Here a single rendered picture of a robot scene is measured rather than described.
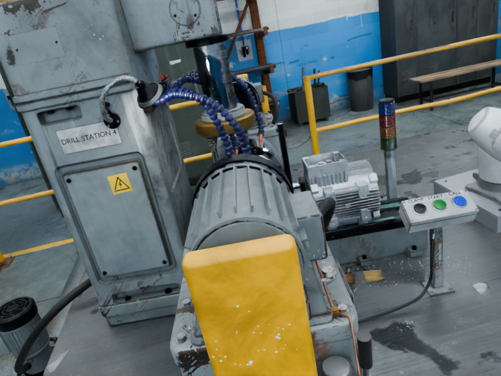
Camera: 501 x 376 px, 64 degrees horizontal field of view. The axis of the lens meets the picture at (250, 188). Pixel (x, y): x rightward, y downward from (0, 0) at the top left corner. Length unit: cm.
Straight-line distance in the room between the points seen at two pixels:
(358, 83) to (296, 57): 100
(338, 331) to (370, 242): 75
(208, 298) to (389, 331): 72
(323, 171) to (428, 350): 54
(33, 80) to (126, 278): 59
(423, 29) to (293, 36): 185
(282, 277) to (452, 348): 70
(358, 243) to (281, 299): 88
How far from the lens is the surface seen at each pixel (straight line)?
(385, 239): 136
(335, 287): 68
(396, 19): 647
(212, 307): 48
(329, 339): 64
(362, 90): 638
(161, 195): 110
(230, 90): 116
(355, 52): 672
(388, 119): 159
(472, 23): 710
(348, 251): 135
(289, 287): 47
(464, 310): 121
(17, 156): 683
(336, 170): 124
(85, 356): 132
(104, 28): 104
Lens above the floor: 158
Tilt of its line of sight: 22 degrees down
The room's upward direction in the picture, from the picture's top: 12 degrees counter-clockwise
